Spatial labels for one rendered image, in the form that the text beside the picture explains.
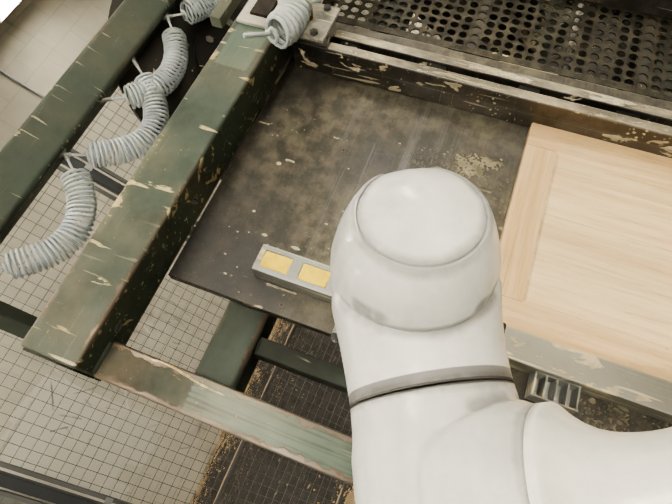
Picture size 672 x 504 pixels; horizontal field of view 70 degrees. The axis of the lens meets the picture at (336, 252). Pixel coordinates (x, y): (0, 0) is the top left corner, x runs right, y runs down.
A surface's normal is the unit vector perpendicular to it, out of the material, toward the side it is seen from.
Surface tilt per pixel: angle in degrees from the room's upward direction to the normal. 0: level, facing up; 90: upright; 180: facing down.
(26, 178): 90
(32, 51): 90
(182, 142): 56
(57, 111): 90
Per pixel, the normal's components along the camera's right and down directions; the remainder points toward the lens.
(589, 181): -0.03, -0.43
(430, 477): -0.52, -0.39
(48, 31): 0.48, -0.15
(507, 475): -0.48, -0.59
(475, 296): 0.55, 0.43
